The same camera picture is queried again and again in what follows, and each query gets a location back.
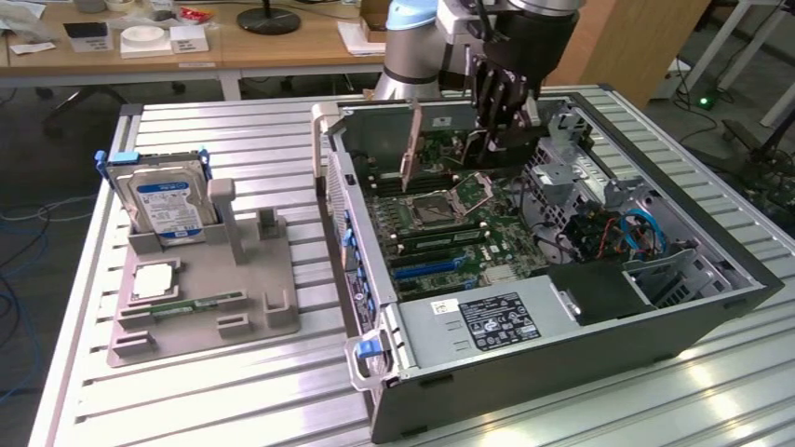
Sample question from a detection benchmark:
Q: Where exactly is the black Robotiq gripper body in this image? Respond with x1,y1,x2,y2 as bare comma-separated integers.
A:
481,7,580,89

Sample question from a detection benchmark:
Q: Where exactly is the wooden cabinet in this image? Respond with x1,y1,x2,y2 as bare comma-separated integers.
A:
545,0,714,108

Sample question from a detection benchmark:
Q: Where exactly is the metal disk bay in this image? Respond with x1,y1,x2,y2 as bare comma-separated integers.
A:
524,100,623,209

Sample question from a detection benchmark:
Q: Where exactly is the metal socket cover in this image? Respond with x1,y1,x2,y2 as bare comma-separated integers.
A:
451,170,497,209

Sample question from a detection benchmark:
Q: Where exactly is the white paper stack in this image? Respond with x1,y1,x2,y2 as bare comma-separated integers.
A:
336,20,388,57

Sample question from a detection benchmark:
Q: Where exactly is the green motherboard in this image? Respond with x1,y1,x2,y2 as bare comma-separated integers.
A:
352,153,551,304

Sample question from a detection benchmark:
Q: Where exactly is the cardboard box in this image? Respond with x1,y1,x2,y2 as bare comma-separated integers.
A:
359,0,391,33

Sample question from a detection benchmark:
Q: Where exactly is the CPU socket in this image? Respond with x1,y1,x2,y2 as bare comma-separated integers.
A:
400,193,464,232

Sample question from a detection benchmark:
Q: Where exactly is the black case fan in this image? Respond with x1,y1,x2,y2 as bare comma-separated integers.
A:
564,211,623,264

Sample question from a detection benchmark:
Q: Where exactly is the labelled RAM stick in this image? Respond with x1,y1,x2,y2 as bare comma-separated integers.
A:
395,227,487,252

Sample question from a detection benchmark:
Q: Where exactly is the silver chipset heatsink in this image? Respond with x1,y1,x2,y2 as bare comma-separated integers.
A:
483,265,520,285

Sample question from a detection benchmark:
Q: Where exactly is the black round lamp base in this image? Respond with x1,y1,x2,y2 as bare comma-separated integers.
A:
235,0,303,35

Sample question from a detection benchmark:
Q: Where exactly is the black plastic shroud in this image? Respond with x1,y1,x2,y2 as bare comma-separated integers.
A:
545,258,659,327

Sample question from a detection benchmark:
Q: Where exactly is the black floor stand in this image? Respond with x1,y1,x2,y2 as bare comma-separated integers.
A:
719,118,795,187

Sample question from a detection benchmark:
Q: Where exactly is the metal drive cage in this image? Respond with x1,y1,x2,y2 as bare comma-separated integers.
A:
620,249,732,311

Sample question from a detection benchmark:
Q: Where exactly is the small white box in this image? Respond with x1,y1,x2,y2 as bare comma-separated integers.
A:
168,25,208,55

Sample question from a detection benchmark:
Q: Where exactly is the grey power supply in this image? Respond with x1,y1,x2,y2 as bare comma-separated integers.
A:
396,274,585,369

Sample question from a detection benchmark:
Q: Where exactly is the white block with round recess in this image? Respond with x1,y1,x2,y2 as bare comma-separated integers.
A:
117,25,173,61

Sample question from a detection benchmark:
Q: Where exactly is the grey parts rack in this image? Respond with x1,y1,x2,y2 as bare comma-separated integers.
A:
105,178,303,369

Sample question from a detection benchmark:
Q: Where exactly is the hard disk with blue carrier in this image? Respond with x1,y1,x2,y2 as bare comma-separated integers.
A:
92,147,216,248

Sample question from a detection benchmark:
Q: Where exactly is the open black PC case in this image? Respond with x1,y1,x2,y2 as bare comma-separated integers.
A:
309,90,786,443

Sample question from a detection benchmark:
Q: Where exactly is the green RAM stick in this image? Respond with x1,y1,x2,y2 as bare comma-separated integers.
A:
148,291,244,318

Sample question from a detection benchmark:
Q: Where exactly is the white box with black lid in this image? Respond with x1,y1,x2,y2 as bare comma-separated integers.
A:
61,21,117,53

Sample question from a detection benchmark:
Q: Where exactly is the black office chair base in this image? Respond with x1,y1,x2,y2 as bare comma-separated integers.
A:
36,81,188,136

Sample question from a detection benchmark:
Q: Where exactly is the silver CPU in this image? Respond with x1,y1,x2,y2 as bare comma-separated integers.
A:
132,264,179,299

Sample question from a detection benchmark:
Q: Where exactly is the wooden desk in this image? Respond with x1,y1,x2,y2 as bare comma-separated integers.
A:
0,0,560,89

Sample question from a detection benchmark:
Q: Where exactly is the clear plastic bag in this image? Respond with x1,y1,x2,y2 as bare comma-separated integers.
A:
0,2,48,43

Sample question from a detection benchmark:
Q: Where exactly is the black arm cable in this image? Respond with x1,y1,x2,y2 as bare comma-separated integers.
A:
475,0,499,44

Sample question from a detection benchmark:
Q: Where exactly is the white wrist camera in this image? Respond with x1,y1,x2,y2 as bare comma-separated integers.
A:
436,0,487,47

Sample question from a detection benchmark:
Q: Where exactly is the blue wire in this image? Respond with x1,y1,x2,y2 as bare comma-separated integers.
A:
620,210,670,256

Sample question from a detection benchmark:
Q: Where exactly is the white desk frame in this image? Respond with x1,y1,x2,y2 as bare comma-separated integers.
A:
679,0,795,128

